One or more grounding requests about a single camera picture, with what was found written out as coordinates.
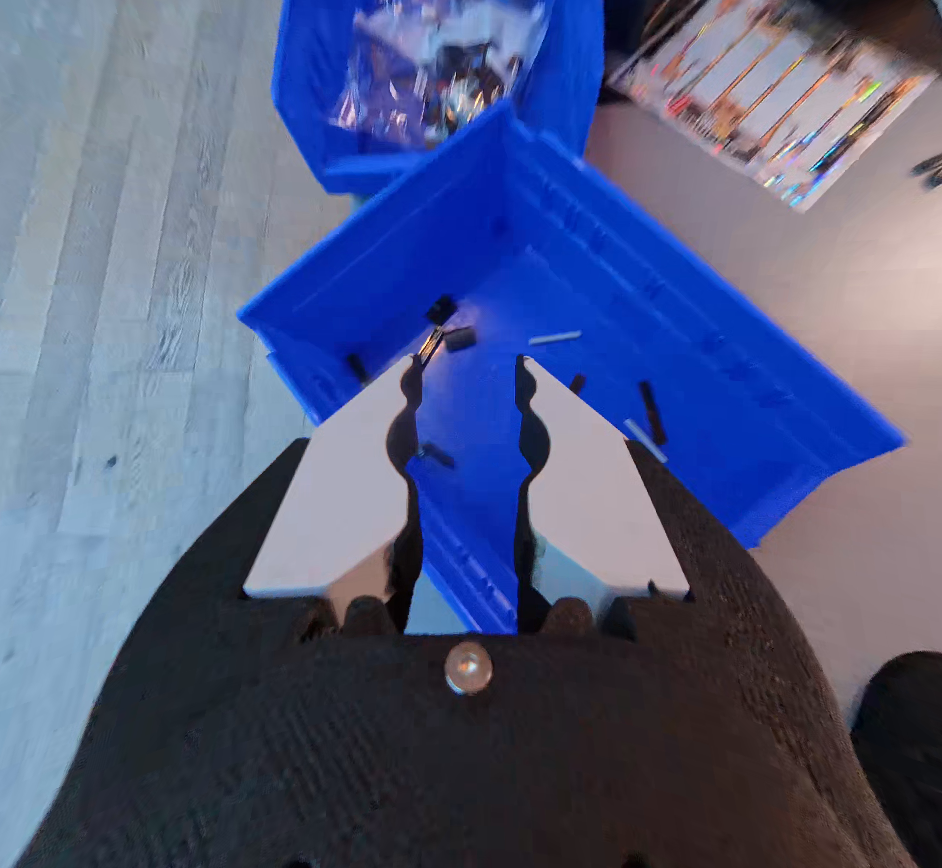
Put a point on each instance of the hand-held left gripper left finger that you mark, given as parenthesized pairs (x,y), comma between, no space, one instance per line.
(331,515)

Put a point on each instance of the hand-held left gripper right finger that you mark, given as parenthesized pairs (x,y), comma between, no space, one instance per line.
(603,515)

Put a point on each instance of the black lego pieces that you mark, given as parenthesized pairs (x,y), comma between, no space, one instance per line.
(653,412)

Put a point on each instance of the blue bin with pieces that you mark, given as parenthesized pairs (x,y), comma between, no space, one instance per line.
(662,338)

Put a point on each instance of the white lego axle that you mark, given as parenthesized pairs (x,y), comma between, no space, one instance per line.
(645,439)
(554,338)

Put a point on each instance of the black lego connector assembly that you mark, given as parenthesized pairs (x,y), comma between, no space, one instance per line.
(929,170)

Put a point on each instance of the clear plastic lego bags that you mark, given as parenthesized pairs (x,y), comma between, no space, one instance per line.
(456,36)

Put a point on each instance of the black chair armrest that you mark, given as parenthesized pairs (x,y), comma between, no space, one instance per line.
(905,735)

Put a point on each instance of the blue bin with bags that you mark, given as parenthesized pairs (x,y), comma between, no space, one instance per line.
(309,73)

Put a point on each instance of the holographic sticker sheet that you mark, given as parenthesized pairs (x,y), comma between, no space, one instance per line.
(773,73)

